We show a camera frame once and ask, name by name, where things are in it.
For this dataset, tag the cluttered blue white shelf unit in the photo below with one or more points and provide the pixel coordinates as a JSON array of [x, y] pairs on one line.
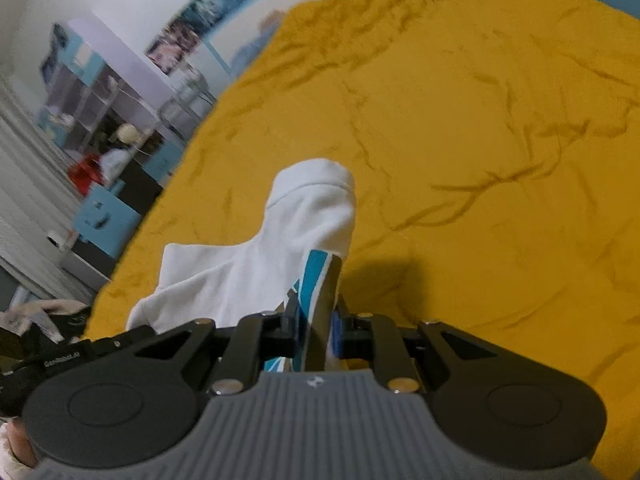
[[102, 98]]

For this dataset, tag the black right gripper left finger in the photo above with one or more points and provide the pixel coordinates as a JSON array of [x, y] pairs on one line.
[[243, 350]]

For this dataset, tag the white small garment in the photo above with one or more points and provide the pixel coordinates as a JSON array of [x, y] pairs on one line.
[[301, 246]]

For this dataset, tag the person's hand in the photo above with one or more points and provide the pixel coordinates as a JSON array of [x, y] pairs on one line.
[[19, 443]]

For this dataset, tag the blue pillow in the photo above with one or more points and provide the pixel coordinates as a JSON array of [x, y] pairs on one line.
[[248, 53]]

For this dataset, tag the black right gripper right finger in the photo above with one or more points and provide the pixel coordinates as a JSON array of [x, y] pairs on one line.
[[377, 340]]

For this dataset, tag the anime poster strip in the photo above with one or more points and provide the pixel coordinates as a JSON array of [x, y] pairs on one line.
[[185, 32]]

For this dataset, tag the white blue bed headboard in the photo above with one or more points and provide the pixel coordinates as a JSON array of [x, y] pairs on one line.
[[214, 58]]

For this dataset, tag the mustard yellow bed blanket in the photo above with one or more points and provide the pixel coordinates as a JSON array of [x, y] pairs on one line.
[[494, 146]]

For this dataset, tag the red bag on desk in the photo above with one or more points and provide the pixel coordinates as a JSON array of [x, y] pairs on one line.
[[86, 173]]

